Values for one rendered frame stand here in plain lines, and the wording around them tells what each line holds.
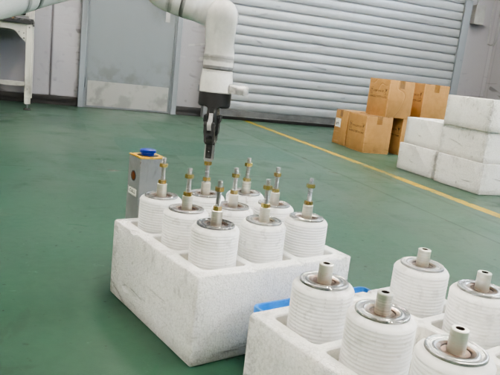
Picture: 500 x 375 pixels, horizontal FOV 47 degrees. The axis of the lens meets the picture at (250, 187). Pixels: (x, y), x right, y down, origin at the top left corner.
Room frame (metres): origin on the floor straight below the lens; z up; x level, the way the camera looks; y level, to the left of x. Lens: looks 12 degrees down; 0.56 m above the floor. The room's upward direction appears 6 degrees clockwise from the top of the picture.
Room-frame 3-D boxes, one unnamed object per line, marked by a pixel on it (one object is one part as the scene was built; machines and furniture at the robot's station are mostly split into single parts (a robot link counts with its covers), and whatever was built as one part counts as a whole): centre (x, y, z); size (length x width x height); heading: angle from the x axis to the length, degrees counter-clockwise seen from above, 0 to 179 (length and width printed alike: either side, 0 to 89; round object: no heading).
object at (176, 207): (1.18, 0.13, 0.25); 0.08 x 0.08 x 0.01
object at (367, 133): (4.79, -0.93, 0.15); 0.30 x 0.24 x 0.30; 19
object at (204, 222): (1.09, 0.06, 0.25); 0.08 x 0.08 x 0.01
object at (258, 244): (1.16, -0.04, 0.16); 0.10 x 0.10 x 0.18
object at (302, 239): (1.23, -0.13, 0.16); 0.10 x 0.10 x 0.18
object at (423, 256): (0.98, -0.32, 0.26); 0.02 x 0.02 x 0.03
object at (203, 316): (1.25, 0.03, 0.09); 0.39 x 0.39 x 0.18; 37
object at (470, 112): (3.50, -1.40, 0.45); 0.39 x 0.39 x 0.18; 21
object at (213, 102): (1.35, 0.10, 0.45); 0.08 x 0.08 x 0.09
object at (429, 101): (4.99, -1.40, 0.45); 0.30 x 0.24 x 0.30; 18
